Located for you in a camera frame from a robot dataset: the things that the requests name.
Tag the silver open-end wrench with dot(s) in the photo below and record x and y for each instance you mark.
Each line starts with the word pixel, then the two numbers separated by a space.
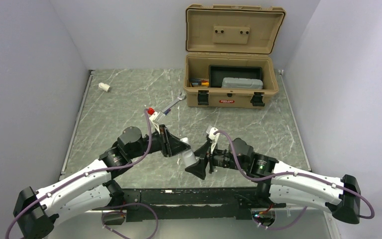
pixel 181 96

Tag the white plastic tube piece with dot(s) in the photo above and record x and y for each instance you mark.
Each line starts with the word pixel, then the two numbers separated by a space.
pixel 104 87

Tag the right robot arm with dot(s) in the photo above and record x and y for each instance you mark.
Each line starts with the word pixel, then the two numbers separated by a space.
pixel 278 182

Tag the black tray in toolbox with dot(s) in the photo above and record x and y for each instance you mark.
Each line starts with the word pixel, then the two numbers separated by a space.
pixel 216 73

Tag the colourful tools in toolbox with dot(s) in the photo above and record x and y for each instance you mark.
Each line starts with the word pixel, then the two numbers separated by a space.
pixel 195 82

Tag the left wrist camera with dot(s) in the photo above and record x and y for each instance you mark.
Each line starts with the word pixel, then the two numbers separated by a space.
pixel 156 117

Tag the white remote control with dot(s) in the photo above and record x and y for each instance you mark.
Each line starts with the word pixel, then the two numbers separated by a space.
pixel 188 157

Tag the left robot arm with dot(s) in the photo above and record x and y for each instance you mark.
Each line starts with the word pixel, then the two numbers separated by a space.
pixel 38 212

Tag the tan plastic toolbox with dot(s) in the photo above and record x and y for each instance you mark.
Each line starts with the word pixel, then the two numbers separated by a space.
pixel 231 35

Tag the aluminium frame rail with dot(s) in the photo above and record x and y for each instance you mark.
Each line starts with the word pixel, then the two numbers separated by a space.
pixel 287 196

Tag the grey plastic case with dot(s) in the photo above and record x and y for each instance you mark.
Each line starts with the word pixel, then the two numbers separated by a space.
pixel 242 83

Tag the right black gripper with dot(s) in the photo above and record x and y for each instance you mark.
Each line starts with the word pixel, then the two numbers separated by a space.
pixel 199 168

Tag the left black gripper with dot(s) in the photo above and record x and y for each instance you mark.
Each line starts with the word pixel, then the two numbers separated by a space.
pixel 170 145

